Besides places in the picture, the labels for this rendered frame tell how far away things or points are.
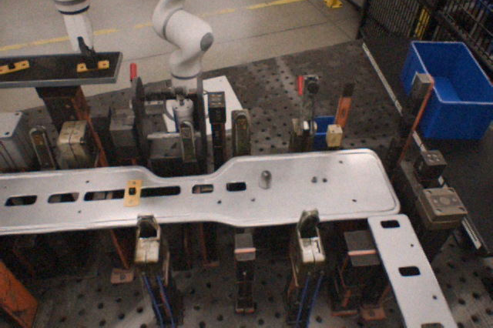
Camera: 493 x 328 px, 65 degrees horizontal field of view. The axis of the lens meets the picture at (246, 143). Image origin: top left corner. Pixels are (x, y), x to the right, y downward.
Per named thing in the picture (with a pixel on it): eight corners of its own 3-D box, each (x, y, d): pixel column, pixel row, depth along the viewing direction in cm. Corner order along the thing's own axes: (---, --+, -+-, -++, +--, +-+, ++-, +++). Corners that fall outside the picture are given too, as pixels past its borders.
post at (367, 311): (363, 321, 106) (392, 270, 85) (351, 282, 114) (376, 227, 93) (386, 319, 106) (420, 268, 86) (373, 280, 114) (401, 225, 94)
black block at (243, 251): (232, 321, 106) (229, 269, 85) (229, 283, 113) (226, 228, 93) (261, 319, 106) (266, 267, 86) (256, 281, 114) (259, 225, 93)
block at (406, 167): (385, 256, 120) (416, 196, 98) (373, 222, 128) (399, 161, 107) (394, 255, 120) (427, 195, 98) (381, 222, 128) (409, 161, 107)
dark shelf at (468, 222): (481, 259, 86) (487, 252, 84) (360, 45, 150) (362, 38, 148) (574, 251, 88) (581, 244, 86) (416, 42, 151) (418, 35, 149)
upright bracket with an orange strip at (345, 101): (317, 202, 134) (344, 84, 99) (316, 199, 135) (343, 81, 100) (326, 201, 134) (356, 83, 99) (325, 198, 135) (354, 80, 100)
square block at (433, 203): (392, 287, 113) (435, 215, 87) (382, 262, 118) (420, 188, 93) (418, 285, 113) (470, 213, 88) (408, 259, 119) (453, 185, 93)
